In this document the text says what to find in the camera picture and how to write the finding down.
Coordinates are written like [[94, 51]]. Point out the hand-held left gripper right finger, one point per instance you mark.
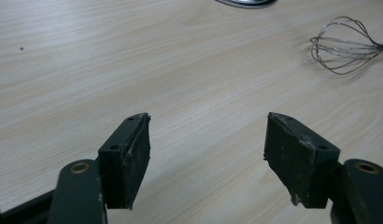
[[300, 161]]

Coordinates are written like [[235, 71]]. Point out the metal bowl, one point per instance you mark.
[[246, 2]]

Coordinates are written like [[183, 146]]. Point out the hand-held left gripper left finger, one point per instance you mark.
[[124, 168]]

